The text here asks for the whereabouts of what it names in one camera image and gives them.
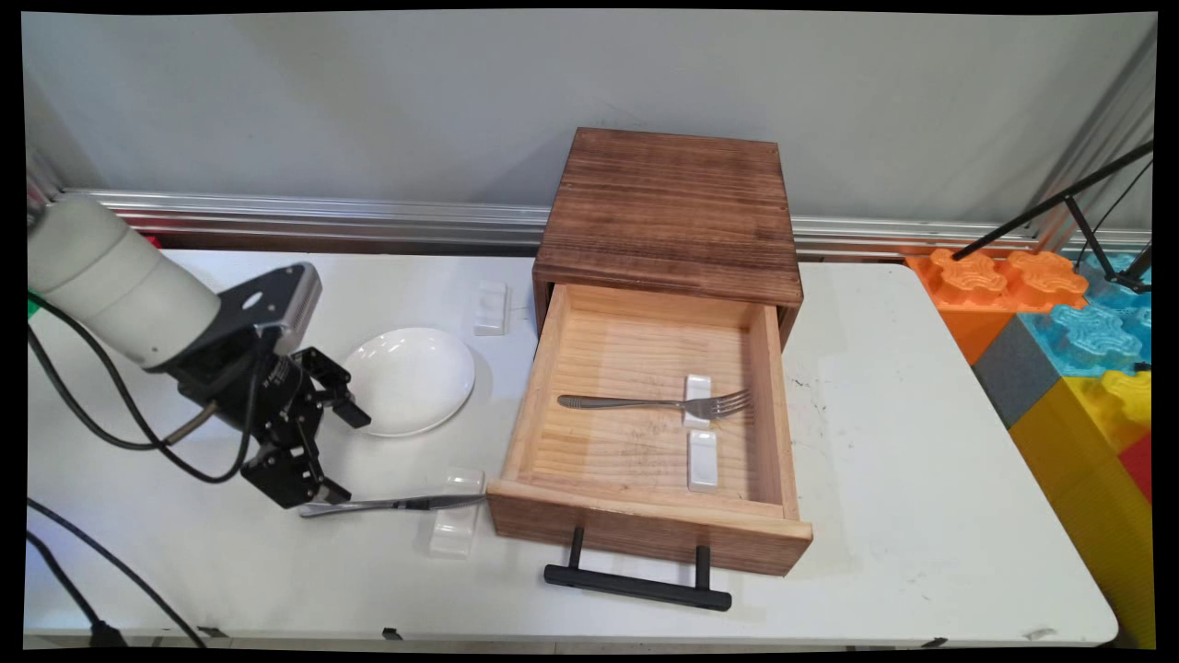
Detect black drawer handle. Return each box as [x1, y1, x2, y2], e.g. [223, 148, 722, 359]
[543, 525, 733, 612]

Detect white ceramic cutlery rest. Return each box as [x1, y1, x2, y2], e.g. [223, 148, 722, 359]
[427, 467, 486, 559]
[473, 280, 508, 337]
[687, 430, 719, 494]
[683, 373, 713, 430]

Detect dark wooden drawer cabinet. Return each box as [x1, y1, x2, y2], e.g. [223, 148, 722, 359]
[532, 127, 805, 351]

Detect black tripod stand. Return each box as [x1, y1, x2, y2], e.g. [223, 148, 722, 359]
[951, 138, 1155, 296]

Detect orange foam block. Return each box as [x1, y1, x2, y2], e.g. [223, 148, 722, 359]
[905, 247, 1090, 365]

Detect blue foam block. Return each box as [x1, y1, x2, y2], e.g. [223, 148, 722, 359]
[1073, 250, 1154, 312]
[1018, 304, 1152, 378]

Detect silver metal table knife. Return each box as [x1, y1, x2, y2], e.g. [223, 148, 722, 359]
[298, 494, 487, 518]

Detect black cable with plug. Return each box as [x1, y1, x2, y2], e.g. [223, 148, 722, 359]
[26, 529, 127, 647]

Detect silver metal fork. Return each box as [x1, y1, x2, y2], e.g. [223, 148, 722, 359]
[556, 389, 753, 421]

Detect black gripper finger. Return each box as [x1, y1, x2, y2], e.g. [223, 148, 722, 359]
[293, 347, 372, 430]
[241, 440, 353, 509]

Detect grey foam block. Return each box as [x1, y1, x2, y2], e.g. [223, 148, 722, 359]
[972, 315, 1062, 429]

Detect black cable with metal connector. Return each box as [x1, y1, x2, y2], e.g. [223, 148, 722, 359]
[28, 327, 220, 452]

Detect aluminium wall rail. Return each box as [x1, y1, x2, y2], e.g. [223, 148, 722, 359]
[55, 189, 1152, 263]

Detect white round plate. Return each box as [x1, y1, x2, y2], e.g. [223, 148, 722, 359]
[343, 327, 477, 438]

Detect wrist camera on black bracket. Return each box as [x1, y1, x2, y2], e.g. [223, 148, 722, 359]
[216, 262, 323, 358]

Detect thin black table cable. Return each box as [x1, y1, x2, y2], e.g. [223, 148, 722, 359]
[26, 497, 207, 647]

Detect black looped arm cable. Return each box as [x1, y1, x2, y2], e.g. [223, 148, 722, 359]
[28, 293, 273, 485]

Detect light wooden drawer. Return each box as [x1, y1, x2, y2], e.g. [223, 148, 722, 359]
[485, 282, 814, 577]

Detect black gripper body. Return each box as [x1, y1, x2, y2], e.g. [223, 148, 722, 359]
[173, 331, 323, 452]

